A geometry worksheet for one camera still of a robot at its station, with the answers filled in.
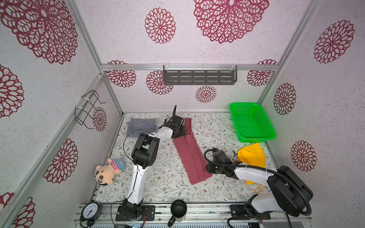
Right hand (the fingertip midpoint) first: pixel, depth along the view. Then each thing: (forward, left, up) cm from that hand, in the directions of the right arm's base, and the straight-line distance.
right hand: (205, 166), depth 90 cm
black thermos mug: (-25, +16, 0) cm, 29 cm away
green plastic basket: (+38, -40, -2) cm, 55 cm away
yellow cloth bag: (+9, -32, -1) cm, 33 cm away
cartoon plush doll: (-11, +57, +10) cm, 59 cm away
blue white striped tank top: (+29, +51, +3) cm, 59 cm away
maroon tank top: (+7, +8, 0) cm, 11 cm away
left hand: (+26, +14, +1) cm, 30 cm away
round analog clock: (-28, +60, +4) cm, 66 cm away
